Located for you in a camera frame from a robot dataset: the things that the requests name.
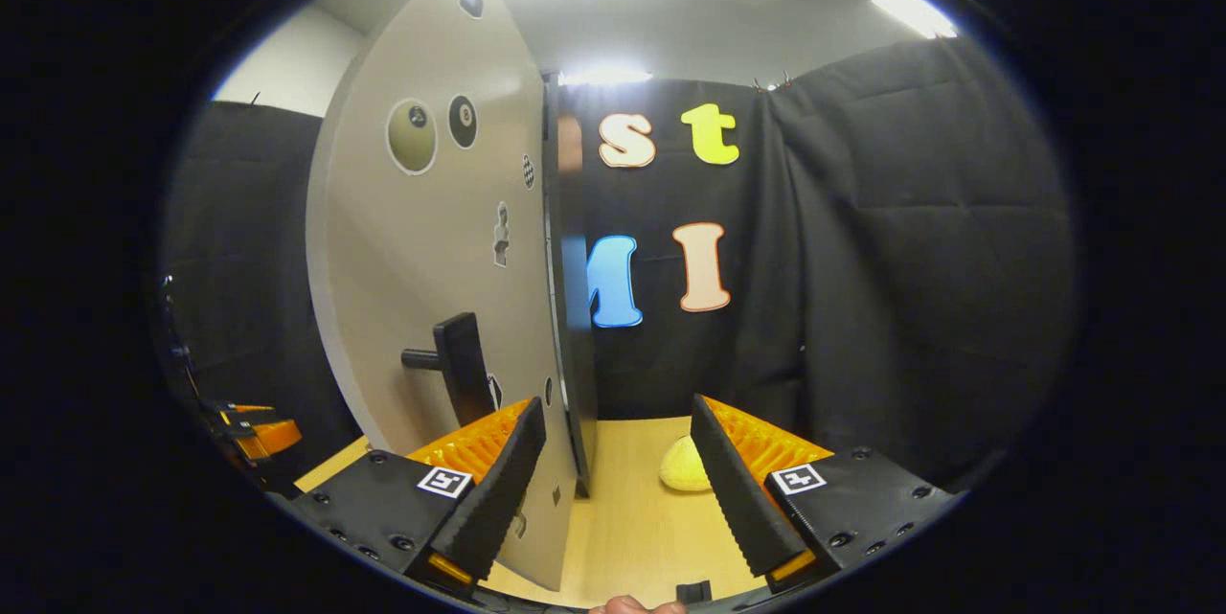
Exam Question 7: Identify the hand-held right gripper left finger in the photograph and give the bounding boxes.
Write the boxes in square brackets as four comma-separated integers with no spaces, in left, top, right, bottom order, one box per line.
[287,396,547,596]

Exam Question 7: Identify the ceiling light panel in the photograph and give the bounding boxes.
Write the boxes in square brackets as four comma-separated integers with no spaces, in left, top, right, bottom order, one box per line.
[870,0,959,40]

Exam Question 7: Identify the black door handle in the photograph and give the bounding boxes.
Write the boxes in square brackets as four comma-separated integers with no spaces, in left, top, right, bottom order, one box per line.
[400,311,497,430]

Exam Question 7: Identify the grey cabinet door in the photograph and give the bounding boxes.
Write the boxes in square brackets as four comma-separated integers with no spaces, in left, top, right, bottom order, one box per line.
[306,0,580,593]

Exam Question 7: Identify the yellow foam bun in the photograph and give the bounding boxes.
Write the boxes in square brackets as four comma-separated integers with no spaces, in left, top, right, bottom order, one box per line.
[659,435,715,492]

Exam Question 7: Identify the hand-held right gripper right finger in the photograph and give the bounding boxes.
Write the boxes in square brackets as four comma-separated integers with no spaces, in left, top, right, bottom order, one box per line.
[690,392,964,594]

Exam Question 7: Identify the black backdrop cloth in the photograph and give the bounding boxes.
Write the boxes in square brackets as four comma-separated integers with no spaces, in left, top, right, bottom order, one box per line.
[158,34,1078,500]

